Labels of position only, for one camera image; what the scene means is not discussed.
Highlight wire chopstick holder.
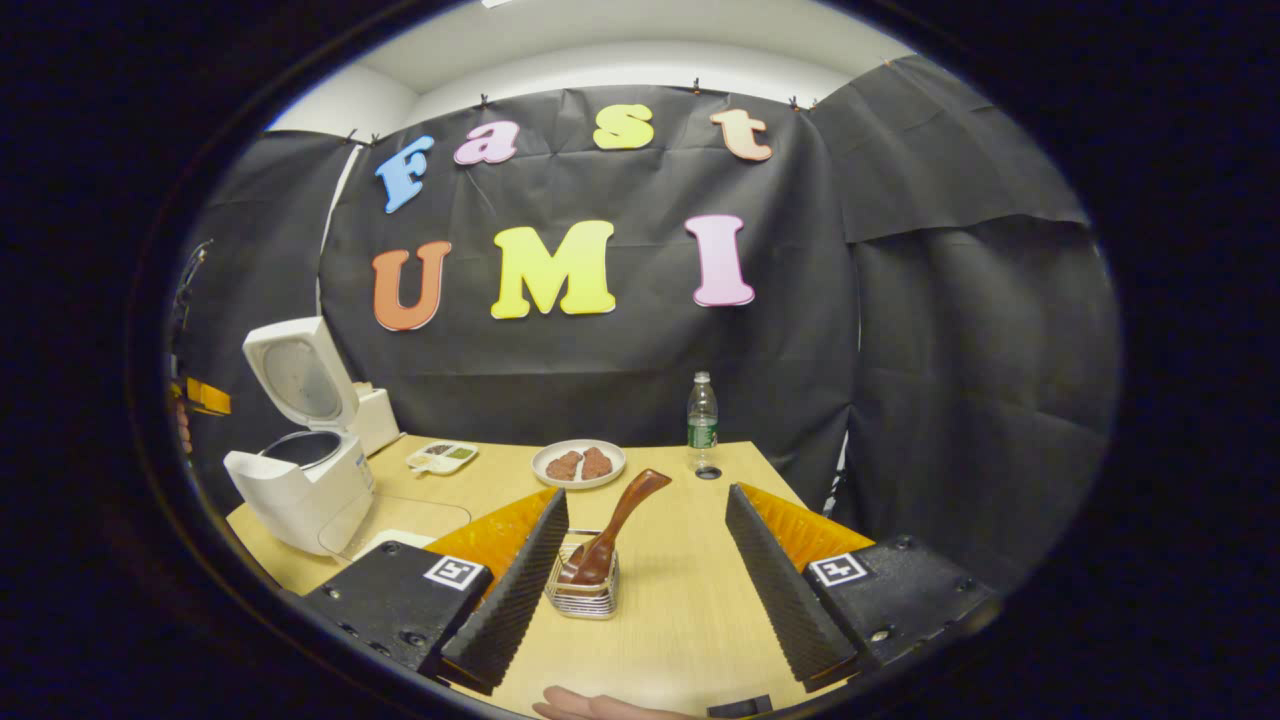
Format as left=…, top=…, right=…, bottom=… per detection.
left=545, top=530, right=621, bottom=620

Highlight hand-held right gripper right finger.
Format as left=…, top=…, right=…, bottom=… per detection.
left=725, top=482, right=1001, bottom=693

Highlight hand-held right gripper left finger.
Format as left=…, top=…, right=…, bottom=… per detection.
left=300, top=487, right=571, bottom=696

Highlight black backdrop cloth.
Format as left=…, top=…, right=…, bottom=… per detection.
left=170, top=55, right=1121, bottom=591

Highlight brown wooden spoon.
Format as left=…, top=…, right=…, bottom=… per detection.
left=558, top=469, right=673, bottom=587

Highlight white toaster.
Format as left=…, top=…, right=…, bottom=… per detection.
left=352, top=382, right=401, bottom=457

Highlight white round plate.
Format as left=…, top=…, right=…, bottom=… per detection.
left=532, top=439, right=627, bottom=490

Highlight white rice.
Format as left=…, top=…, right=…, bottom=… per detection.
left=355, top=528, right=437, bottom=561

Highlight white rice cooker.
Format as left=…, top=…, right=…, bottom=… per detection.
left=223, top=317, right=376, bottom=557

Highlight white divided sauce dish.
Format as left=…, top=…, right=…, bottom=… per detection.
left=406, top=441, right=479, bottom=476

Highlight plastic water bottle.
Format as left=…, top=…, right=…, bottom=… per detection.
left=687, top=372, right=719, bottom=471

